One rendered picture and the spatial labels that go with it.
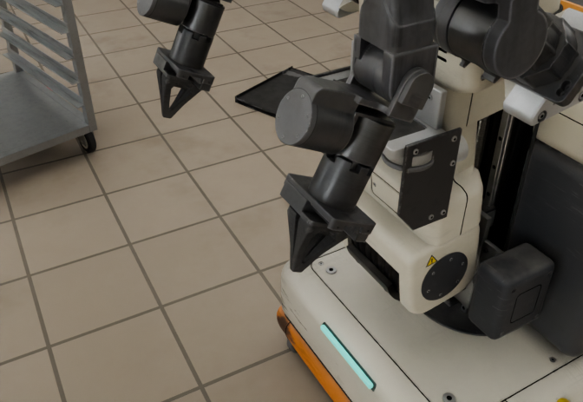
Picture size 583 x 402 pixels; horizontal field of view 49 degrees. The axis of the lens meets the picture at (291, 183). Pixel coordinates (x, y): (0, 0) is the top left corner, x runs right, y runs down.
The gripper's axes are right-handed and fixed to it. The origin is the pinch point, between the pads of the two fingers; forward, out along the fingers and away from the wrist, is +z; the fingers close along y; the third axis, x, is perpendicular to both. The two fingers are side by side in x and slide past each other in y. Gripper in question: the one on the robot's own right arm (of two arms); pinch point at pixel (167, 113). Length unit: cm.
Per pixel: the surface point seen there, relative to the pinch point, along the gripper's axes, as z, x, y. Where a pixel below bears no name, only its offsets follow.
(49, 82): 49, 24, -143
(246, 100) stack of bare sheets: 35, 101, -130
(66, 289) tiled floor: 78, 17, -54
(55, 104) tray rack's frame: 56, 28, -139
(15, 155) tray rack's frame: 66, 10, -111
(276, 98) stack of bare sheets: 30, 112, -125
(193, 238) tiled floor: 60, 53, -57
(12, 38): 44, 15, -170
